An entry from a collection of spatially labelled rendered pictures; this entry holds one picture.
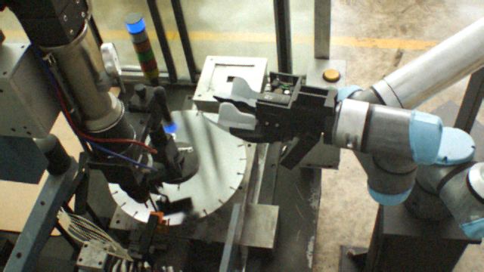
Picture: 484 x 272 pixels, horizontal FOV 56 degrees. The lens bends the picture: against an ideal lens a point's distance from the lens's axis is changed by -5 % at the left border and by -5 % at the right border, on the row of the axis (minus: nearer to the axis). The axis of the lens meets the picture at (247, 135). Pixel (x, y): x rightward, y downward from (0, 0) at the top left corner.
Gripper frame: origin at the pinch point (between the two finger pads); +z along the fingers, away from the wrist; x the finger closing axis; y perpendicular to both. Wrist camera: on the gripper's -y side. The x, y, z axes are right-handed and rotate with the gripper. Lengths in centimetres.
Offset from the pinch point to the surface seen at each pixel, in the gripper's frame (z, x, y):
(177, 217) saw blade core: 11.7, 6.2, -30.3
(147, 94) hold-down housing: 13.4, -0.4, 0.1
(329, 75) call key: -9, -48, -34
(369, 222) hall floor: -27, -60, -124
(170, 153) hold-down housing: 12.3, 0.3, -15.4
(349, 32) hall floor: 6, -182, -121
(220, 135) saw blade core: 10.8, -17.6, -29.8
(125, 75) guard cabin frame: 59, -46, -45
